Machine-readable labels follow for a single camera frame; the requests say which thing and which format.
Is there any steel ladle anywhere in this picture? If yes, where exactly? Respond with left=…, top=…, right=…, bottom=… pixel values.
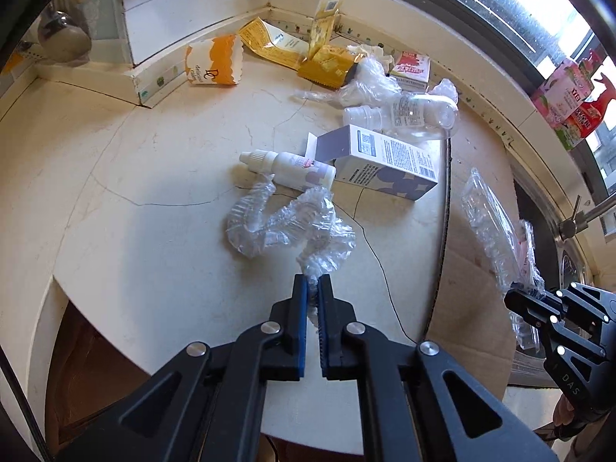
left=36, top=10, right=92, bottom=63

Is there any stainless steel sink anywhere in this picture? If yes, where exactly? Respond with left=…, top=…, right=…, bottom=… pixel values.
left=510, top=173, right=600, bottom=388

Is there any crumpled white paper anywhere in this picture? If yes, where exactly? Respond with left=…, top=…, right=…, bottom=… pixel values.
left=346, top=42, right=398, bottom=65

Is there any white and purple box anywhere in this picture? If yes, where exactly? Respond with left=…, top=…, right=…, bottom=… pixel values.
left=304, top=124, right=440, bottom=203

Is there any clear plastic bag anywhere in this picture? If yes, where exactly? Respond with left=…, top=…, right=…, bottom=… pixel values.
left=293, top=57, right=458, bottom=107

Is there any pink refill pouch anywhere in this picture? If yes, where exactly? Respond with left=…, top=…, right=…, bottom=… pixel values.
left=531, top=58, right=595, bottom=128

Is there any pink drink carton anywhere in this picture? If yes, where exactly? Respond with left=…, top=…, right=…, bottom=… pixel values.
left=387, top=50, right=431, bottom=91

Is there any flat yellow packet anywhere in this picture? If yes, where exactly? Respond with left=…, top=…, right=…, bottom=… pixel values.
left=238, top=17, right=311, bottom=70

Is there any clear plastic packaging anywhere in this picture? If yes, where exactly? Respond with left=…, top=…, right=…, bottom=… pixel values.
left=461, top=167, right=547, bottom=352

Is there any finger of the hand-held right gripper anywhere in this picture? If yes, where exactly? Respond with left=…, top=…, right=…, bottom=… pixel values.
left=553, top=282, right=616, bottom=329
left=503, top=289, right=608, bottom=372

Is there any white and yellow carton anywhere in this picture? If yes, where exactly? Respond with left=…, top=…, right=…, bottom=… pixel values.
left=308, top=0, right=345, bottom=59

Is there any steel faucet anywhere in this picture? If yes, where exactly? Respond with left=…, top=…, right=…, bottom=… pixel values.
left=558, top=195, right=616, bottom=241

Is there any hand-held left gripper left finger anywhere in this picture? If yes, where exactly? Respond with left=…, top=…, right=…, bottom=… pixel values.
left=55, top=273, right=309, bottom=462

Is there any clear plastic wrap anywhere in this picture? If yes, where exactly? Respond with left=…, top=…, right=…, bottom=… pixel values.
left=225, top=173, right=357, bottom=282

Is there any clear plastic bottle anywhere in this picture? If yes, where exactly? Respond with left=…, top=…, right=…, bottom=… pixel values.
left=343, top=92, right=458, bottom=141

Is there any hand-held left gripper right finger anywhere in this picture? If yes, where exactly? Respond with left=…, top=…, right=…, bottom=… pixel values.
left=316, top=273, right=560, bottom=462

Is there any yellow snack packet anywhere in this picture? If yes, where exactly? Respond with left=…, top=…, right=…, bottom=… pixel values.
left=297, top=44, right=367, bottom=90

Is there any person's right hand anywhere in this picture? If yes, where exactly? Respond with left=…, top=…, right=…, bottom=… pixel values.
left=552, top=393, right=574, bottom=428

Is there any dark framed window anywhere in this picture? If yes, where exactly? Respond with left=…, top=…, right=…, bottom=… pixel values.
left=375, top=0, right=616, bottom=193

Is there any orange and white paper cup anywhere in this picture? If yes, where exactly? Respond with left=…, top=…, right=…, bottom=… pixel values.
left=185, top=33, right=244, bottom=86

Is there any brown cardboard sheet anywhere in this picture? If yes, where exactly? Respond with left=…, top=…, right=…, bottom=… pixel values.
left=423, top=120, right=521, bottom=388

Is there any white dropper bottle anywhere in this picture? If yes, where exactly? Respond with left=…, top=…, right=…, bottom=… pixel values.
left=239, top=150, right=338, bottom=191

